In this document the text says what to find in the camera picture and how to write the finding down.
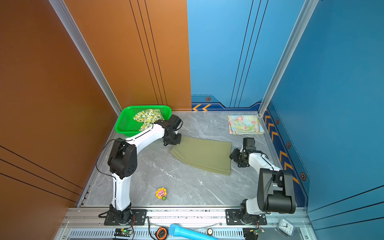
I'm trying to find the orange black tape measure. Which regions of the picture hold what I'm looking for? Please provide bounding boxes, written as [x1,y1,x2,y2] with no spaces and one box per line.
[156,227,168,240]

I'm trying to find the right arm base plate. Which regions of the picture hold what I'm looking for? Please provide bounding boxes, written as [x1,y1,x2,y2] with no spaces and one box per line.
[225,209,268,226]

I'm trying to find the olive green skirt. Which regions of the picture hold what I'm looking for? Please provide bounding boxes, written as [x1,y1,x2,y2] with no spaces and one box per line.
[171,136,232,176]

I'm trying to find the pastel floral skirt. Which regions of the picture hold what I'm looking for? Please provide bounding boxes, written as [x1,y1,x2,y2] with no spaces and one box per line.
[228,115,265,135]

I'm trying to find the yellow flower toy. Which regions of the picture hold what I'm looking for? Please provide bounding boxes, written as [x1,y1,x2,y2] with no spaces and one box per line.
[156,188,167,201]

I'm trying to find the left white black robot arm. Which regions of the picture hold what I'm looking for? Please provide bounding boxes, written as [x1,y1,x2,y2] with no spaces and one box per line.
[104,115,183,226]

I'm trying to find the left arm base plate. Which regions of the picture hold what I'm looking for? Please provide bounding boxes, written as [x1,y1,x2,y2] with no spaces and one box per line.
[104,209,147,227]

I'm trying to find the yellow green patterned skirt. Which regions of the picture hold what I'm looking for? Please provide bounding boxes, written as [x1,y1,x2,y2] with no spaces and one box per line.
[134,109,164,132]

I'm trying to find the green circuit board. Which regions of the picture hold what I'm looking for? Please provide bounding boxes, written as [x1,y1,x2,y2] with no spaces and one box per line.
[113,228,135,240]
[250,227,265,236]

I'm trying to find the small white alarm clock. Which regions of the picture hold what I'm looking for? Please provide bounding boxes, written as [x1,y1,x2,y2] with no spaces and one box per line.
[277,219,295,237]

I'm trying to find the blue cylindrical flashlight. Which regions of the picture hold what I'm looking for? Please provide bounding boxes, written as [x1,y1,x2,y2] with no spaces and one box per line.
[169,224,217,240]

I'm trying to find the left green circuit board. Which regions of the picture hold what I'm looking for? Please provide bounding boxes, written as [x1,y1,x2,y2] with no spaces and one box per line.
[113,228,135,240]

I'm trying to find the green plastic basket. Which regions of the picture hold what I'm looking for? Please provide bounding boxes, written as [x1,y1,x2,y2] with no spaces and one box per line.
[115,105,172,137]

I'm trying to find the right green circuit board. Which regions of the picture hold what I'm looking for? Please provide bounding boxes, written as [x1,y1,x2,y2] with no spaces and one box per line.
[250,227,265,236]

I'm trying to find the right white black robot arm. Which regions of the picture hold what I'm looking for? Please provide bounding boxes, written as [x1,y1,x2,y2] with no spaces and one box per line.
[230,138,297,225]

